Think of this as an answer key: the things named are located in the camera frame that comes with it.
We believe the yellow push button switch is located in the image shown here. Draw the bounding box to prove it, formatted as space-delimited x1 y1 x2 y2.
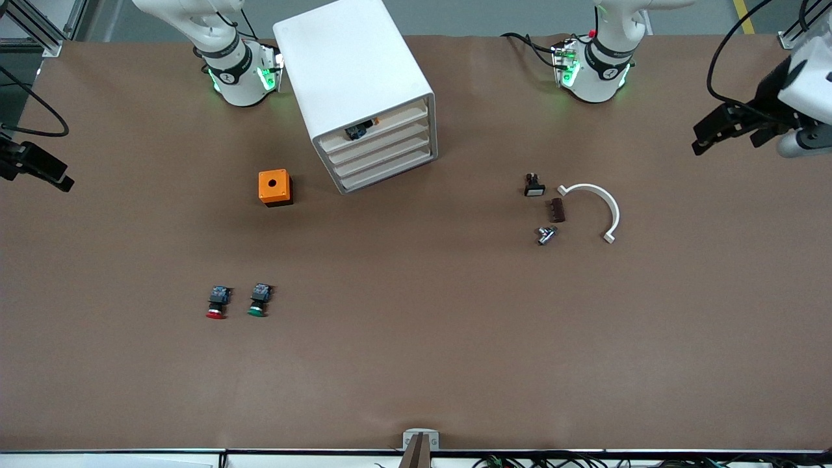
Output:
344 118 382 141

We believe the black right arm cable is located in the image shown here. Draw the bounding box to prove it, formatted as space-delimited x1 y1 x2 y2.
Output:
0 64 70 138

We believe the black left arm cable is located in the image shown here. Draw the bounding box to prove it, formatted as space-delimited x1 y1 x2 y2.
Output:
707 0 821 110

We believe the aluminium frame profile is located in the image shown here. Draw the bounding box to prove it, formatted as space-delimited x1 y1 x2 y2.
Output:
778 0 821 50
0 0 88 58

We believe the white curved plastic bracket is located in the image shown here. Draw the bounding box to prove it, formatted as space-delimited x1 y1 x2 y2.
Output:
557 183 621 244

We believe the black arm base cable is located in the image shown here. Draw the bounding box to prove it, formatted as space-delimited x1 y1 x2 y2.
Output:
500 31 561 69

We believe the red push button switch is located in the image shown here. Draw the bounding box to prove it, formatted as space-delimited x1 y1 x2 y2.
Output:
206 285 232 320

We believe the orange button enclosure box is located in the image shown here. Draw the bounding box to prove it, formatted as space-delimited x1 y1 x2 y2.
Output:
258 169 294 208

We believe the green push button switch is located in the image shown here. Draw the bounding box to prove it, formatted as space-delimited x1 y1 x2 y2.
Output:
247 283 273 318

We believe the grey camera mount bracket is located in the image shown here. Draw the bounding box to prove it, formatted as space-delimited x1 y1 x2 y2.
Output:
402 429 440 451

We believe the brown camera mount bar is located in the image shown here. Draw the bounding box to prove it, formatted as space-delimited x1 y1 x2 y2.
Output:
398 433 433 468

